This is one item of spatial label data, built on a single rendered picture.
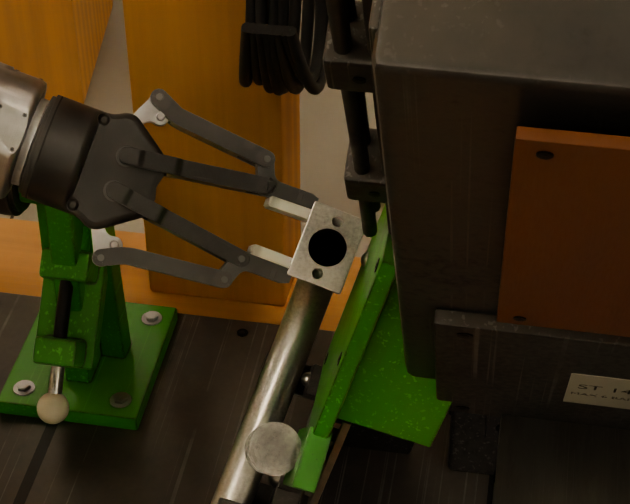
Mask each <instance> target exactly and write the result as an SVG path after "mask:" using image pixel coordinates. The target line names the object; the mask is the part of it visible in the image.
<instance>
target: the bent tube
mask: <svg viewBox="0 0 630 504"><path fill-rule="evenodd" d="M334 217H340V218H341V219H342V220H343V224H342V225H341V226H340V227H337V226H334V225H333V224H332V219H333V218H334ZM362 236H363V230H362V222H361V218H359V217H356V216H354V215H351V214H349V213H346V212H343V211H341V210H338V209H335V208H333V207H330V206H328V205H325V204H322V203H320V202H317V201H315V202H314V204H313V207H312V209H311V212H310V214H309V217H308V220H307V222H306V225H305V227H304V230H303V233H302V235H301V238H300V240H299V243H298V245H297V248H296V251H295V253H294V256H293V258H292V261H291V264H290V266H289V269H288V271H287V274H288V275H290V276H292V277H295V278H297V281H296V283H295V286H294V289H293V292H292V294H291V297H290V300H289V302H288V305H287V308H286V310H285V313H284V316H283V318H282V321H281V324H280V326H279V329H278V332H277V334H276V337H275V339H274V342H273V344H272V347H271V350H270V352H269V355H268V357H267V360H266V362H265V365H264V368H263V370H262V373H261V375H260V378H259V380H258V383H257V386H256V388H255V391H254V393H253V396H252V398H251V401H250V404H249V406H248V409H247V411H246V414H245V416H244V419H243V422H242V424H241V427H240V429H239V432H238V434H237V437H236V440H235V442H234V445H233V447H232V450H231V452H230V455H229V458H228V460H227V463H226V465H225V468H224V470H223V473H222V476H221V478H220V481H219V483H218V486H217V488H216V491H215V494H214V496H213V499H212V501H211V504H217V503H218V499H219V497H222V498H225V499H228V500H232V501H235V502H238V503H241V504H252V502H253V499H254V497H255V494H256V492H257V489H258V486H259V484H260V481H261V479H262V476H263V474H261V473H259V472H257V471H255V470H254V469H253V468H252V467H251V466H250V465H249V463H248V462H247V459H246V457H245V450H244V449H245V443H246V440H247V438H248V436H249V434H250V433H251V432H252V431H253V430H254V429H256V428H257V427H259V426H262V425H264V424H266V423H270V422H281V423H283V421H284V419H285V416H286V414H287V411H288V408H289V406H290V403H291V401H292V398H293V395H294V393H295V390H296V388H297V385H298V382H299V380H300V377H301V375H302V372H303V369H304V367H305V364H306V362H307V359H308V356H309V354H310V351H311V349H312V346H313V343H314V341H315V338H316V336H317V333H318V330H319V328H320V325H321V323H322V320H323V317H324V315H325V312H326V310H327V307H328V304H329V302H330V299H331V297H332V294H333V292H334V293H336V294H340V293H341V291H342V288H343V286H344V283H345V281H346V278H347V275H348V273H349V270H350V268H351V265H352V262H353V260H354V257H355V255H356V252H357V249H358V247H359V244H360V242H361V239H362ZM314 269H316V270H318V271H320V272H323V276H322V277H321V278H320V279H315V278H313V276H312V271H313V270H314Z"/></svg>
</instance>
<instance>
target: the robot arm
mask: <svg viewBox="0 0 630 504"><path fill-rule="evenodd" d="M46 88H47V84H46V82H45V81H43V79H41V78H40V79H38V78H36V77H33V76H30V75H28V74H25V73H22V72H20V71H19V70H14V67H12V66H9V65H7V64H4V63H1V62H0V199H2V198H5V197H6V196H7V194H8V193H9V191H10V190H11V188H12V185H13V184H14V185H16V187H18V192H19V193H21V196H22V197H25V198H27V199H30V200H33V201H36V202H38V203H41V204H44V205H47V206H50V207H52V208H55V209H58V210H61V211H63V212H66V213H69V214H71V215H74V216H75V217H77V218H78V219H79V220H80V221H81V222H82V223H83V224H84V225H85V226H86V227H87V228H89V229H91V234H92V244H93V255H92V262H93V263H94V264H95V265H96V266H99V267H103V266H113V265H123V264H126V265H130V266H134V267H138V268H142V269H146V270H150V271H153V272H157V273H161V274H165V275H169V276H173V277H177V278H181V279H185V280H189V281H193V282H197V283H201V284H205V285H209V286H213V287H217V288H227V287H229V286H230V285H231V284H232V282H233V281H234V280H235V279H236V277H237V276H238V275H239V274H240V273H242V272H245V271H247V272H250V273H253V274H255V275H258V276H261V277H263V278H266V279H269V280H271V281H274V282H277V283H289V282H290V279H291V277H292V276H290V275H288V274H287V271H288V269H289V266H290V264H291V261H292V258H291V257H289V256H286V255H283V254H281V253H278V252H276V251H273V250H270V249H268V248H265V247H262V246H260V245H257V244H253V245H251V246H249V247H248V250H247V252H246V251H244V250H242V249H240V248H239V247H237V246H235V245H233V244H231V243H229V242H227V241H226V240H224V239H222V238H220V237H218V236H216V235H214V234H212V233H211V232H209V231H207V230H205V229H203V228H201V227H199V226H198V225H196V224H194V223H192V222H190V221H188V220H186V219H184V218H183V217H181V216H179V215H177V214H175V213H173V212H171V211H170V210H168V209H166V208H165V207H163V206H161V205H159V204H158V203H156V202H154V201H155V199H156V187H157V185H158V184H159V183H160V181H161V180H162V178H163V177H169V178H175V179H181V180H186V181H191V182H195V183H200V184H205V185H210V186H214V187H219V188H224V189H229V190H233V191H238V192H243V193H248V194H253V195H257V196H264V197H267V199H265V202H264V205H263V206H265V207H264V208H266V209H269V210H271V211H274V212H277V213H280V214H283V215H286V216H289V217H292V218H295V219H298V220H300V221H303V222H307V220H308V217H309V214H310V212H311V209H312V207H313V204H314V202H315V201H317V202H318V200H319V198H317V197H316V196H315V195H314V194H312V193H309V192H307V191H304V190H301V189H298V188H295V187H292V186H289V185H287V184H284V183H281V182H280V181H278V180H277V178H276V176H275V160H276V159H275V155H274V154H273V153H272V152H271V151H269V150H267V149H265V148H263V147H261V146H259V145H257V144H254V143H252V142H250V141H248V140H246V139H244V138H242V137H240V136H238V135H236V134H234V133H232V132H230V131H228V130H226V129H224V128H222V127H219V126H217V125H215V124H213V123H211V122H209V121H207V120H205V119H203V118H201V117H199V116H197V115H195V114H193V113H191V112H189V111H187V110H185V109H182V108H181V107H180V106H179V105H178V104H177V103H176V102H175V100H174V99H173V98H172V97H171V96H170V95H169V94H168V93H167V92H166V91H164V90H163V89H155V90H154V91H153V92H152V93H151V95H150V98H149V99H148V100H147V101H146V102H145V103H144V104H143V105H142V106H141V107H140V108H139V109H138V110H137V111H136V112H135V113H134V114H131V113H121V114H110V113H107V112H104V111H101V110H98V109H96V108H93V107H90V106H88V105H85V104H82V103H80V102H77V101H74V100H72V99H69V98H66V97H63V96H61V95H58V96H57V97H55V96H53V97H52V98H51V100H50V101H49V100H47V99H44V98H45V94H46ZM145 123H153V124H154V125H156V126H164V125H165V124H166V123H168V124H169V125H171V126H172V127H174V128H175V129H177V130H179V131H181V132H183V133H185V134H187V135H189V136H191V137H193V138H195V139H197V140H200V141H202V142H204V143H206V144H208V145H210V146H212V147H214V148H216V149H218V150H220V151H222V152H224V153H226V154H229V155H231V156H233V157H235V158H237V159H239V160H241V161H243V162H245V163H247V164H249V165H251V166H253V167H255V174H256V175H254V174H249V173H245V172H240V171H235V170H231V169H226V168H221V167H216V166H212V165H207V164H202V163H198V162H193V161H188V160H184V159H181V158H177V157H173V156H168V155H164V154H163V153H162V151H161V150H160V148H159V147H158V145H157V144H156V142H155V141H154V139H153V138H152V136H151V135H150V134H149V132H148V131H147V129H146V128H145V126H144V124H145ZM139 218H142V219H144V220H146V221H148V222H150V223H152V224H154V225H156V226H158V227H160V228H162V229H164V230H166V231H168V232H170V233H172V234H173V235H175V236H177V237H179V238H181V239H183V240H185V241H187V242H188V243H190V244H192V245H194V246H196V247H198V248H200V249H202V250H203V251H205V252H207V253H209V254H211V255H213V256H215V257H217V258H218V259H220V260H222V261H224V262H225V263H224V264H223V265H222V267H221V268H220V269H215V268H211V267H207V266H203V265H199V264H195V263H191V262H187V261H184V260H180V259H176V258H172V257H168V256H164V255H160V254H156V253H152V252H148V251H144V250H140V249H136V248H130V247H123V243H122V241H121V239H120V238H118V237H115V236H111V235H109V234H108V233H107V232H106V229H105V228H108V227H111V226H115V225H118V224H122V223H125V222H129V221H132V220H136V219H139Z"/></svg>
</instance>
